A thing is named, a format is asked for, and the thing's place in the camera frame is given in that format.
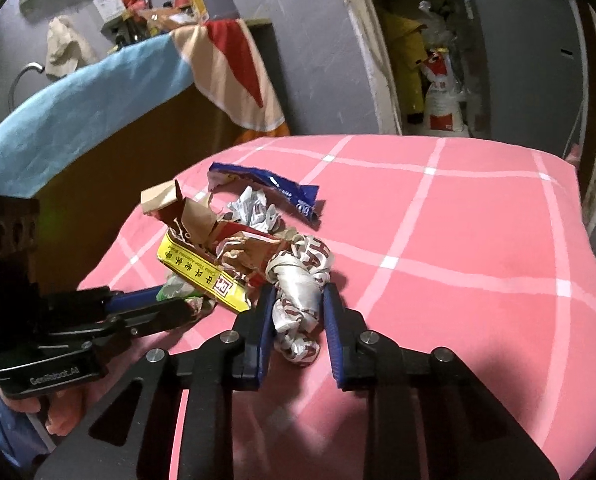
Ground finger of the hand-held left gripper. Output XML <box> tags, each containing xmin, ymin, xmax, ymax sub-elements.
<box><xmin>43</xmin><ymin>284</ymin><xmax>167</xmax><ymax>322</ymax></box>
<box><xmin>85</xmin><ymin>298</ymin><xmax>199</xmax><ymax>342</ymax></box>

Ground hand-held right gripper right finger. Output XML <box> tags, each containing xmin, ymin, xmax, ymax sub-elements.
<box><xmin>322</xmin><ymin>282</ymin><xmax>561</xmax><ymax>480</ymax></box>

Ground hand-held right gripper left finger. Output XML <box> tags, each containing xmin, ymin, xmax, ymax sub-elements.
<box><xmin>32</xmin><ymin>284</ymin><xmax>279</xmax><ymax>480</ymax></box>

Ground green plastic wrapper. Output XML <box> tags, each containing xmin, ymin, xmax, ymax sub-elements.
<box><xmin>158</xmin><ymin>280</ymin><xmax>217</xmax><ymax>314</ymax></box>

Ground white red-print wrapper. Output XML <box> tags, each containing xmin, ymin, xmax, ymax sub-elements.
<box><xmin>265</xmin><ymin>233</ymin><xmax>335</xmax><ymax>368</ymax></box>

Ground yellow cardboard box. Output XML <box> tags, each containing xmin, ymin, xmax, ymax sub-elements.
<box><xmin>156</xmin><ymin>231</ymin><xmax>253</xmax><ymax>314</ymax></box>

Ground blue snack wrapper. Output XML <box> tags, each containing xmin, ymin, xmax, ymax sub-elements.
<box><xmin>207</xmin><ymin>161</ymin><xmax>321</xmax><ymax>227</ymax></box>

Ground person's left hand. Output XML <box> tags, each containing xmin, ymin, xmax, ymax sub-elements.
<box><xmin>45</xmin><ymin>387</ymin><xmax>87</xmax><ymax>436</ymax></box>

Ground torn red brown carton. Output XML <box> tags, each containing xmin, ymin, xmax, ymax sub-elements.
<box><xmin>160</xmin><ymin>197</ymin><xmax>289</xmax><ymax>287</ymax></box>

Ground torn brown cardboard piece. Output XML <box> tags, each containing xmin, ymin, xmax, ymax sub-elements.
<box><xmin>140</xmin><ymin>179</ymin><xmax>185</xmax><ymax>217</ymax></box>

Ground crumpled white grey paper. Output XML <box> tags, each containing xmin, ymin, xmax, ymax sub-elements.
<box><xmin>225</xmin><ymin>185</ymin><xmax>284</xmax><ymax>234</ymax></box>

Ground wooden cabinet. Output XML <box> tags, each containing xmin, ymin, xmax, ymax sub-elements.
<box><xmin>30</xmin><ymin>17</ymin><xmax>281</xmax><ymax>293</ymax></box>

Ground pink checked blanket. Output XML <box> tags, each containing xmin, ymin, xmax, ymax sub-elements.
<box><xmin>78</xmin><ymin>134</ymin><xmax>596</xmax><ymax>480</ymax></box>

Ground light blue towel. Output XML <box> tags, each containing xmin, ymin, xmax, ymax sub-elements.
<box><xmin>0</xmin><ymin>34</ymin><xmax>195</xmax><ymax>202</ymax></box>

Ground metal faucet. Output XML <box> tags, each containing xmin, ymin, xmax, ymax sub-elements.
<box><xmin>8</xmin><ymin>62</ymin><xmax>45</xmax><ymax>112</ymax></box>

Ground red beige striped cloth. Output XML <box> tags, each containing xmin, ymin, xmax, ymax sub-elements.
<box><xmin>170</xmin><ymin>18</ymin><xmax>287</xmax><ymax>134</ymax></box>

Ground beige rag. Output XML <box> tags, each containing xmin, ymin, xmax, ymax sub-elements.
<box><xmin>44</xmin><ymin>15</ymin><xmax>97</xmax><ymax>81</ymax></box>

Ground white red-print sack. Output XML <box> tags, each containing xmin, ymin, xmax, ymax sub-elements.
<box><xmin>424</xmin><ymin>47</ymin><xmax>472</xmax><ymax>134</ymax></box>

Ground brown paper bag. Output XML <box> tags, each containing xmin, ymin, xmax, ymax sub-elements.
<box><xmin>137</xmin><ymin>6</ymin><xmax>199</xmax><ymax>37</ymax></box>

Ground yellow bag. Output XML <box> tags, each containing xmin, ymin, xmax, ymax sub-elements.
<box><xmin>382</xmin><ymin>9</ymin><xmax>429</xmax><ymax>117</ymax></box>

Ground grey box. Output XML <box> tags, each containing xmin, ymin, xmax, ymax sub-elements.
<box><xmin>192</xmin><ymin>0</ymin><xmax>241</xmax><ymax>24</ymax></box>

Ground clear plastic bag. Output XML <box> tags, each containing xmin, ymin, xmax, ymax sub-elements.
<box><xmin>417</xmin><ymin>0</ymin><xmax>459</xmax><ymax>52</ymax></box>

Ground grey cabinet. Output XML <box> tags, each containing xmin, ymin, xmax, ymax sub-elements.
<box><xmin>449</xmin><ymin>0</ymin><xmax>587</xmax><ymax>142</ymax></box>

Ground white wall box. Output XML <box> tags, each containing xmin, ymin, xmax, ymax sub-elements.
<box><xmin>93</xmin><ymin>0</ymin><xmax>130</xmax><ymax>24</ymax></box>

